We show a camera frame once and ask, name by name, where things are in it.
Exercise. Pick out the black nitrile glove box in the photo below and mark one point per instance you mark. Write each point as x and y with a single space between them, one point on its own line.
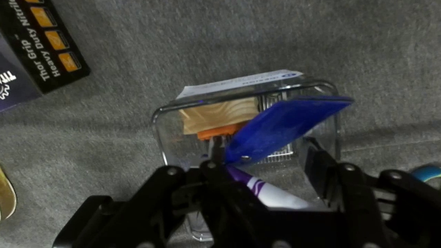
28 50

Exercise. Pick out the grey tablecloth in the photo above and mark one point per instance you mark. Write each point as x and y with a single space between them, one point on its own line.
184 42

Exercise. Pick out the blue plastic piece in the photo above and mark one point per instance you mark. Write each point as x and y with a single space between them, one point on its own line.
284 126

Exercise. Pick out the white paper label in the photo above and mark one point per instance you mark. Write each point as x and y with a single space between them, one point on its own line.
239 83

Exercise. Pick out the white purple marker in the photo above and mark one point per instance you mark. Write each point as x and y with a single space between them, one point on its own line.
276 195

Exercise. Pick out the small clear plastic container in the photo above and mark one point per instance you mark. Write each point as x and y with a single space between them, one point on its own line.
184 152

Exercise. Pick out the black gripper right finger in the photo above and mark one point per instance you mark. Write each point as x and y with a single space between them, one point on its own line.
386 211

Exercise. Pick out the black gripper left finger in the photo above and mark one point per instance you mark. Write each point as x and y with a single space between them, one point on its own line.
184 211

